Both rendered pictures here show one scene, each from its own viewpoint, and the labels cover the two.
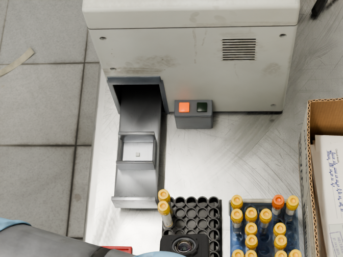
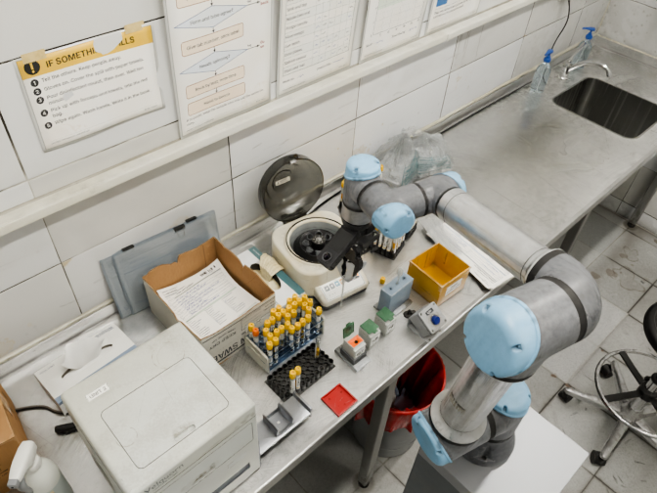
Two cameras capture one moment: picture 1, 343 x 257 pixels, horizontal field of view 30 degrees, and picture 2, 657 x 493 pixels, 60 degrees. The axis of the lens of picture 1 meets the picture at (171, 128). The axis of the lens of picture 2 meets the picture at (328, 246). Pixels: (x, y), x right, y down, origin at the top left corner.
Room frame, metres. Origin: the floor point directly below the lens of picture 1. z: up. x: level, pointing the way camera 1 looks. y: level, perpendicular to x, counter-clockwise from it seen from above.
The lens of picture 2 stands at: (0.91, 0.48, 2.20)
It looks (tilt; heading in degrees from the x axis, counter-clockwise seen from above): 45 degrees down; 211
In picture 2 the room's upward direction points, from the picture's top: 4 degrees clockwise
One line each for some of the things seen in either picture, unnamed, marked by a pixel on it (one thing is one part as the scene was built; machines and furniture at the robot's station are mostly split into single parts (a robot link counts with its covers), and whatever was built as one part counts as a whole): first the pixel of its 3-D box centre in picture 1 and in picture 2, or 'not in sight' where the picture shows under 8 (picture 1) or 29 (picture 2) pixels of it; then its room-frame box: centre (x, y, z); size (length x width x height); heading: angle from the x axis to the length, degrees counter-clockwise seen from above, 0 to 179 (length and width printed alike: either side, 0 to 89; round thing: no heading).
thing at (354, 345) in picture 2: not in sight; (353, 347); (0.10, 0.09, 0.92); 0.05 x 0.04 x 0.06; 77
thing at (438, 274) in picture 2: not in sight; (437, 275); (-0.27, 0.15, 0.93); 0.13 x 0.13 x 0.10; 75
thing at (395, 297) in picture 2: not in sight; (395, 294); (-0.12, 0.09, 0.92); 0.10 x 0.07 x 0.10; 170
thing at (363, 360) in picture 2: not in sight; (353, 353); (0.10, 0.09, 0.89); 0.09 x 0.05 x 0.04; 77
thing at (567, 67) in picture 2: not in sight; (591, 67); (-1.91, 0.14, 0.94); 0.24 x 0.17 x 0.14; 78
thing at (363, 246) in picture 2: not in sight; (357, 233); (0.05, 0.03, 1.27); 0.09 x 0.08 x 0.12; 168
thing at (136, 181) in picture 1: (138, 139); (271, 426); (0.42, 0.05, 0.92); 0.21 x 0.07 x 0.05; 168
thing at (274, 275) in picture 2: not in sight; (268, 279); (0.05, -0.25, 0.92); 0.24 x 0.12 x 0.10; 78
